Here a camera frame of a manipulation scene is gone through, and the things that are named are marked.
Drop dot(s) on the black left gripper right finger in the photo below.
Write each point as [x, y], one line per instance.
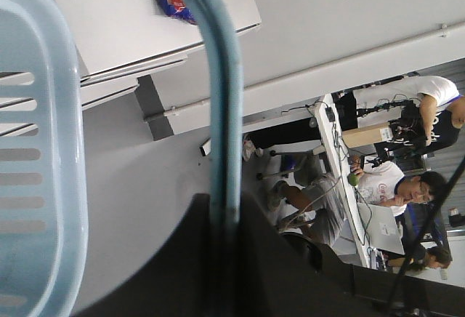
[289, 275]

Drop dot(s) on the cardboard box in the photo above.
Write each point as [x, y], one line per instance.
[372, 134]

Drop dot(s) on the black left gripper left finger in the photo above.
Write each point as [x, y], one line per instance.
[176, 280]

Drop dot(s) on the blue snack bag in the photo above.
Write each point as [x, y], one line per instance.
[177, 9]

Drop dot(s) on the person white shirt bending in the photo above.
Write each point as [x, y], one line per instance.
[432, 104]

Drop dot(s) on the light blue plastic basket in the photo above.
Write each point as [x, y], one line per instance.
[43, 250]

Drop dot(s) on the white supermarket shelving unit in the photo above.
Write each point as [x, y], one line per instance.
[118, 41]

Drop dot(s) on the silver laptop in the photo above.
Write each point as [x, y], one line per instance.
[379, 223]

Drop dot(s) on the person white shirt glasses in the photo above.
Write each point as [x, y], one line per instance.
[385, 185]

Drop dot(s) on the white desk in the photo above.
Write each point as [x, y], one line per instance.
[337, 153]

